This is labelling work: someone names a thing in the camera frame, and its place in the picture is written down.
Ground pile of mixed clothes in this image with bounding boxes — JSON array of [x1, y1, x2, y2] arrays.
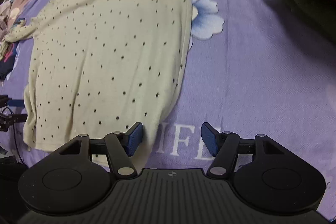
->
[[0, 0, 31, 39]]

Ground navy pink printed garment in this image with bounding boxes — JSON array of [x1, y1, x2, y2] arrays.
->
[[0, 32, 19, 82]]

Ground cream polka dot shirt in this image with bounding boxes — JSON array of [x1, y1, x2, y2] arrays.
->
[[3, 0, 192, 169]]

